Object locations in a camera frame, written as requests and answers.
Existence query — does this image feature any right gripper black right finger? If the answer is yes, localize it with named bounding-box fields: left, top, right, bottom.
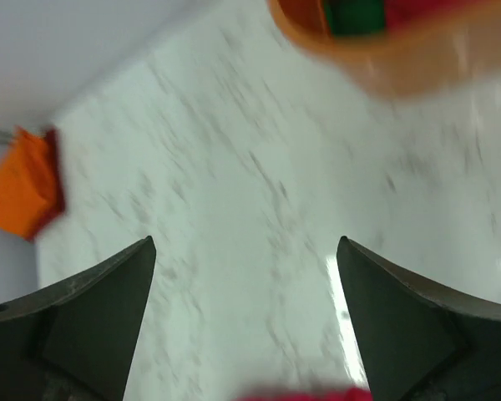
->
left=337, top=236, right=501, bottom=400

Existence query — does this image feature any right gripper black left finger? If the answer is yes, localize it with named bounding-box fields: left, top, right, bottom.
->
left=0, top=236, right=156, bottom=400

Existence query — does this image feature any crimson pink t-shirt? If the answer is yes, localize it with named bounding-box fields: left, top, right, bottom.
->
left=232, top=384, right=373, bottom=401

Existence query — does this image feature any folded orange t-shirt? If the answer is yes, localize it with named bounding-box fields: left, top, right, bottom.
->
left=0, top=127, right=56, bottom=241

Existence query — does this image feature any orange plastic basket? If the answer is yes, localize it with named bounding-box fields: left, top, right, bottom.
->
left=268, top=1, right=501, bottom=99

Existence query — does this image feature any green garment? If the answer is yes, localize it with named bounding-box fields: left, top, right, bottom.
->
left=322, top=0, right=387, bottom=37

